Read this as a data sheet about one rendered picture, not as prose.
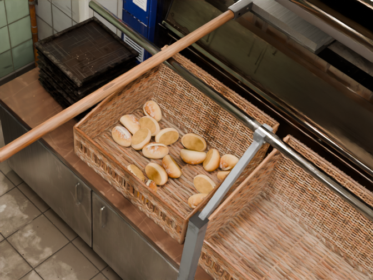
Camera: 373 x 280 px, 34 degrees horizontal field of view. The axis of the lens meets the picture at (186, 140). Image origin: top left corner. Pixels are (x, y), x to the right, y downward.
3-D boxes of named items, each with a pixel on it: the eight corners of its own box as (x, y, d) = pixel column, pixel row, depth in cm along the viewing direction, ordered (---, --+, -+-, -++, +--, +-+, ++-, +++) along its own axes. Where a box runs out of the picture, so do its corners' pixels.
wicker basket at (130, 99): (160, 92, 254) (166, 41, 233) (266, 171, 233) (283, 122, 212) (71, 153, 228) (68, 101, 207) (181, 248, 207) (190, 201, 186)
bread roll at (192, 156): (181, 147, 232) (179, 161, 232) (180, 148, 225) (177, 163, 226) (206, 151, 232) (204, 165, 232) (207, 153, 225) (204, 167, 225)
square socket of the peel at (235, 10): (233, 21, 194) (235, 13, 191) (225, 15, 195) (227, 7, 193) (252, 9, 198) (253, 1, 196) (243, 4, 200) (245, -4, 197)
